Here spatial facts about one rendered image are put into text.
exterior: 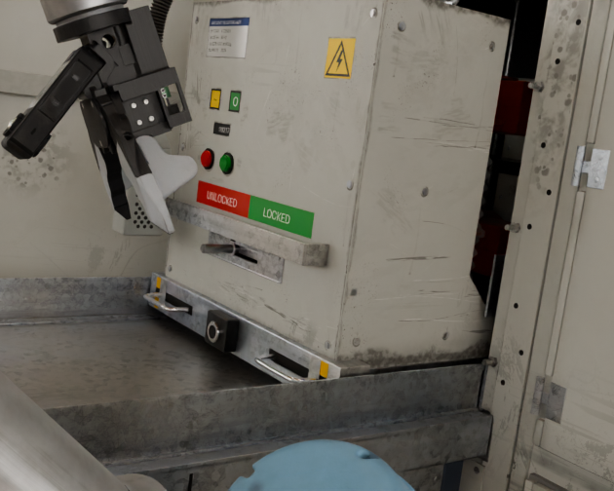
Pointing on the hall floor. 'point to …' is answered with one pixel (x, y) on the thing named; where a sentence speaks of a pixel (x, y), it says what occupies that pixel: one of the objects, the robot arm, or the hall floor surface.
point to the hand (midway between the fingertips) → (141, 230)
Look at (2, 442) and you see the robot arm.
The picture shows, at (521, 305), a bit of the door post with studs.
